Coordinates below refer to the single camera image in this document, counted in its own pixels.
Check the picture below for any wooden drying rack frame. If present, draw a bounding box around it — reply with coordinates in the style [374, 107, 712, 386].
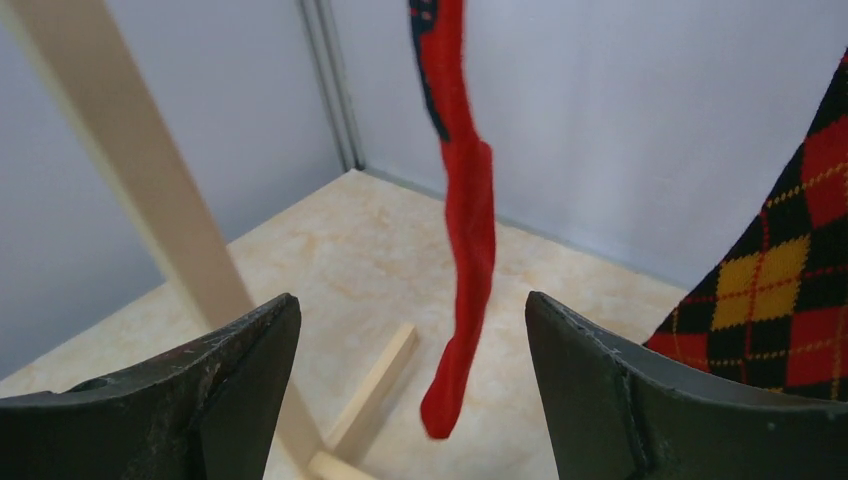
[1, 1, 418, 479]

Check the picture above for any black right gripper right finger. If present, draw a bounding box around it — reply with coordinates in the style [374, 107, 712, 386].
[525, 291, 847, 479]

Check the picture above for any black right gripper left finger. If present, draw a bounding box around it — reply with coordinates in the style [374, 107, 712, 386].
[1, 294, 301, 480]

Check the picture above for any red sock with cat face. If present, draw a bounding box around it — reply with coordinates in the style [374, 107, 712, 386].
[408, 0, 496, 440]

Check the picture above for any aluminium rail frame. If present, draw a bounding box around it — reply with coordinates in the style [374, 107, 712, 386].
[295, 0, 366, 171]

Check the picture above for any black argyle sock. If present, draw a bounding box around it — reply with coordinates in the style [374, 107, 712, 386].
[646, 62, 847, 402]

